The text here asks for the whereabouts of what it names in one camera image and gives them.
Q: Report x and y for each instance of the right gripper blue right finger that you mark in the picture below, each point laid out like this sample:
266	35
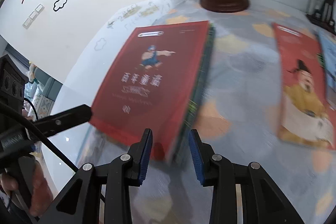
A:
215	170

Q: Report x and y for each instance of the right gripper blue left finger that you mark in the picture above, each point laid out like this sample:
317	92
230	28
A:
127	170

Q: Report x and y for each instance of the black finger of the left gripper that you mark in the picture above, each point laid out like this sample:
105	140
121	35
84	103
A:
54	124

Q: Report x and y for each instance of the dark green insect book 02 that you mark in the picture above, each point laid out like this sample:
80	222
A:
195	100

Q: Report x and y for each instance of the red fairy tale book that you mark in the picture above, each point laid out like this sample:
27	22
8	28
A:
149	85

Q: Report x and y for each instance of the person left hand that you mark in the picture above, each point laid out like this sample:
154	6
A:
27	188

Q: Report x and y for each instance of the floral tablecloth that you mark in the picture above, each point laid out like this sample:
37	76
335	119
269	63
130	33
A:
239	114

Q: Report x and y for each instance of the red book with yellow figure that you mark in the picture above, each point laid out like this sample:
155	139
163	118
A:
307	118

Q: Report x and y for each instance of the light blue cartoon book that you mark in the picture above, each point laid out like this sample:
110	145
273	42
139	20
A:
328	48

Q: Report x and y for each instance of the black fan stand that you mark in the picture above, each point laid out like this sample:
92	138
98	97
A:
322	16

